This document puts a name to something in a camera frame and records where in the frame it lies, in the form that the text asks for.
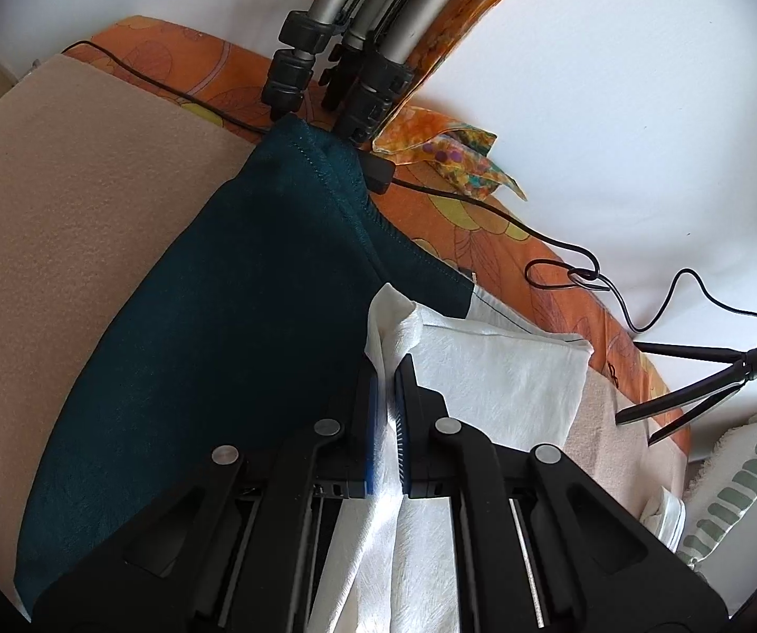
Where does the green striped white towel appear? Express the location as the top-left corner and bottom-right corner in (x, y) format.
(675, 402), (757, 568)

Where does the beige blanket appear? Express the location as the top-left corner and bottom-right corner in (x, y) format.
(0, 54), (267, 621)

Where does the black cable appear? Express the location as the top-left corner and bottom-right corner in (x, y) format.
(62, 41), (757, 334)

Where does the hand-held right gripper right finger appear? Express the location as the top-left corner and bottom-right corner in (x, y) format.
(392, 354), (730, 633)

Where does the white cloth garment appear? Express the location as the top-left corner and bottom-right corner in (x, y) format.
(308, 283), (688, 633)

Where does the orange floral bedsheet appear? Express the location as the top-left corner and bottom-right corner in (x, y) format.
(63, 0), (691, 495)

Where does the small black tripod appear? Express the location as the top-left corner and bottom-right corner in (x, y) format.
(615, 336), (757, 446)

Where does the dark teal cloth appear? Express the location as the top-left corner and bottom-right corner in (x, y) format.
(13, 113), (474, 601)

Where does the silver black tripod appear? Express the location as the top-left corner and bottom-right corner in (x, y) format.
(261, 0), (466, 146)

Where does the black power adapter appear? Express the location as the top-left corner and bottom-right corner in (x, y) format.
(360, 153), (394, 196)

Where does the colorful patterned cloth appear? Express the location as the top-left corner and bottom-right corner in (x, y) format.
(373, 104), (528, 202)

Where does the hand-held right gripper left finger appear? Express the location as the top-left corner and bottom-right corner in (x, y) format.
(34, 369), (389, 633)

